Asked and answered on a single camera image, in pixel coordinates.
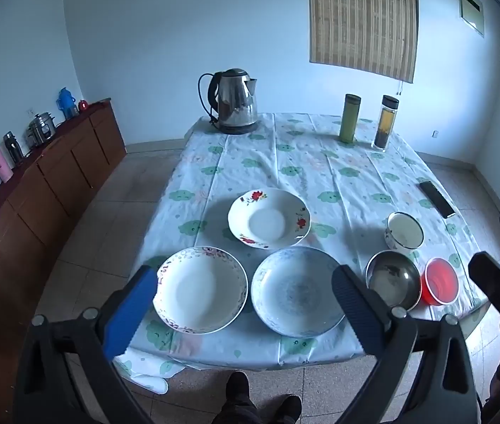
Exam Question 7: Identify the white enamel bowl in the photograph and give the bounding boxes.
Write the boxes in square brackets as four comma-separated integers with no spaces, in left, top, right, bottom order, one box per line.
[384,212,425,255]

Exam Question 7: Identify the pink thermos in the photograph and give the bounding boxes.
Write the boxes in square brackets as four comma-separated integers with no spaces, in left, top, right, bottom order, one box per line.
[0,142,14,183]

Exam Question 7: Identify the white wall panel box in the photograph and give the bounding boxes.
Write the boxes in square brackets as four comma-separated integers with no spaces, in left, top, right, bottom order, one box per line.
[457,0,484,38]

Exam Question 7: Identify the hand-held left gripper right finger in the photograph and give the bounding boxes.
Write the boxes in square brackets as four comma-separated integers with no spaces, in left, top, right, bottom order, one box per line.
[331,264,482,424]

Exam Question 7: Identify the stainless steel pot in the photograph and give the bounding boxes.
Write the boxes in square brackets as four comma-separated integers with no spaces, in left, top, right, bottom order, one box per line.
[27,112,58,148]

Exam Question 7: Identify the purple pattern white plate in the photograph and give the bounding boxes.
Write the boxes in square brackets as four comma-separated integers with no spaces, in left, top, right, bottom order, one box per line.
[153,246,249,334]

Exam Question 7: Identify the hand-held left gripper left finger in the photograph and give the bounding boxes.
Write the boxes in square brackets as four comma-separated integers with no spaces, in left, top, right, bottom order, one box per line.
[13,265,159,424]

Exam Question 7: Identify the stainless steel electric kettle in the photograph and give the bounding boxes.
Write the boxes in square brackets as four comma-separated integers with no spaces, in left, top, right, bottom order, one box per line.
[198,69,259,135]

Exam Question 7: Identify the green insulated bottle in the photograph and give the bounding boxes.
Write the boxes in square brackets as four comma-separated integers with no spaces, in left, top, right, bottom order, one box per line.
[339,94,361,143]

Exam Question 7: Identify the stainless steel bowl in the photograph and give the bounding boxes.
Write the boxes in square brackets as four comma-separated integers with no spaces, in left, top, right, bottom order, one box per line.
[365,250,422,311]

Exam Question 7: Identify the red plastic bowl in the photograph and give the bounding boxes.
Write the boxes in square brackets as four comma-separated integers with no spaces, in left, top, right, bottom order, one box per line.
[421,257,460,306]

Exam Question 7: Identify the black smartphone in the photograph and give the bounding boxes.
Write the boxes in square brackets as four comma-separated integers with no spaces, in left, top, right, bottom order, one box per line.
[419,181,457,219]

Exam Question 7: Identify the green cloud print tablecloth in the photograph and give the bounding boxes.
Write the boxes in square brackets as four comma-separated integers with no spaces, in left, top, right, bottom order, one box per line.
[113,112,491,394]

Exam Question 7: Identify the blue pattern plate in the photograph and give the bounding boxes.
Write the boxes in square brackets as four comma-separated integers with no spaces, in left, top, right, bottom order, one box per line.
[251,247,348,338]

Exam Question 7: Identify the blue water jug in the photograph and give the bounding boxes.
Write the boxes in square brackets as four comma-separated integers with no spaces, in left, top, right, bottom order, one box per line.
[58,87,79,120]

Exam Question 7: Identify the brown wooden cabinet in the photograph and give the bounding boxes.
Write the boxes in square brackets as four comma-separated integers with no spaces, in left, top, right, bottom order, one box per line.
[0,99,128,319]

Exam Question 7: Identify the clear tea bottle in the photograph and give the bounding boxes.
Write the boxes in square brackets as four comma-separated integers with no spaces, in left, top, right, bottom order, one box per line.
[372,95,400,153]

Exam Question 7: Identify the red flower white plate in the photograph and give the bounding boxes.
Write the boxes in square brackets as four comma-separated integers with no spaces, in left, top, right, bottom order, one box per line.
[227,188,312,249]

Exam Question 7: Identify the striped window blind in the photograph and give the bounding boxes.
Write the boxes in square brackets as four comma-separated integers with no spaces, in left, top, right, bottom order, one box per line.
[307,0,419,84]

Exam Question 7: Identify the black thermos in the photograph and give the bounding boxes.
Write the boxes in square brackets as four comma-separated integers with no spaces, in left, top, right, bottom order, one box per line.
[2,131,25,165]

